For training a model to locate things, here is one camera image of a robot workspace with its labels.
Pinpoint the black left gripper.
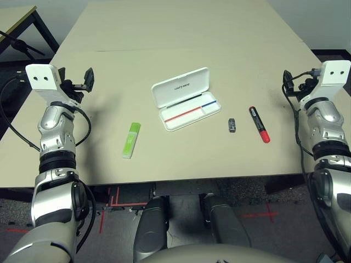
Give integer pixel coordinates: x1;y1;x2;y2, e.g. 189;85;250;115
59;67;95;105

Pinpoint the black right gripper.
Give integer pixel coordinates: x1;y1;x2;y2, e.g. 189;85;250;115
282;70;316;96

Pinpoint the black marker with red cap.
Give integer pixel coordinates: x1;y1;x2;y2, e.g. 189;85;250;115
248;105;271;144

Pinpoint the green highlighter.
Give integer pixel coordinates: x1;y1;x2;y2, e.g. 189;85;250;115
121;122;143;160

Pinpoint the white plastic pencil case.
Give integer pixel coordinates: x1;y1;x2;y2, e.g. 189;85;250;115
150;67;222;133

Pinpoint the black tripod stand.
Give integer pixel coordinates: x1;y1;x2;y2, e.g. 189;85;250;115
0;30;46;60

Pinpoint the red floor tape corner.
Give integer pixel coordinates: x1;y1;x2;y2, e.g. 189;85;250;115
105;187;148;208

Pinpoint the red floor tape cross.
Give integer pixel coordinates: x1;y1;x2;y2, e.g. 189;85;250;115
240;203;279;222

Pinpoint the dark grey right robot leg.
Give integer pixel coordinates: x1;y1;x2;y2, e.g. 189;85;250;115
200;192;252;248

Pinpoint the dark grey robot leg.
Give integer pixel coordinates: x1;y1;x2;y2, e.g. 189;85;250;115
200;192;252;248
133;195;169;262

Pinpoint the dark grey left robot leg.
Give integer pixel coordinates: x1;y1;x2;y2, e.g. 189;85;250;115
133;195;169;262

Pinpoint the grey robot torso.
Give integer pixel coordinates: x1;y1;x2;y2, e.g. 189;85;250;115
139;243;302;263

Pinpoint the thick black right camera cable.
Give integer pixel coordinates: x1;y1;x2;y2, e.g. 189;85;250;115
281;68;351;261

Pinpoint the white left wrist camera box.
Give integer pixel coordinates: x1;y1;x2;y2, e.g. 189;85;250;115
25;64;81;107

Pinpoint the thin black left gripper cable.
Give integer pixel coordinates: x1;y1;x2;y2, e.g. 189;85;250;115
71;105;93;147

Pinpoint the beige side table black frame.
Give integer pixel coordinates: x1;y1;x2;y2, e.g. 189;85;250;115
0;5;60;64

